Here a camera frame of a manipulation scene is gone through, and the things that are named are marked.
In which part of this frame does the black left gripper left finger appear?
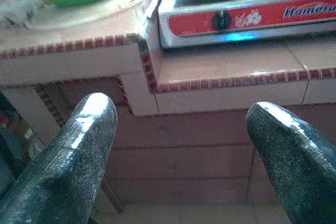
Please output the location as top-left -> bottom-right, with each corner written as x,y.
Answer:
0,92 -> 118,224

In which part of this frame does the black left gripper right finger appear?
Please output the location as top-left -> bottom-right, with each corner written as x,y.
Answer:
245,101 -> 336,224

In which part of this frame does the white round tray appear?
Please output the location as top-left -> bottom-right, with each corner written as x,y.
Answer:
23,0 -> 148,30

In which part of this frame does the steel and red gas stove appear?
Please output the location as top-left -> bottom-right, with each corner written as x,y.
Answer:
157,0 -> 336,49

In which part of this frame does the black stove knob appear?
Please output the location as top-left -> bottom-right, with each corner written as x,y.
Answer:
211,10 -> 233,31

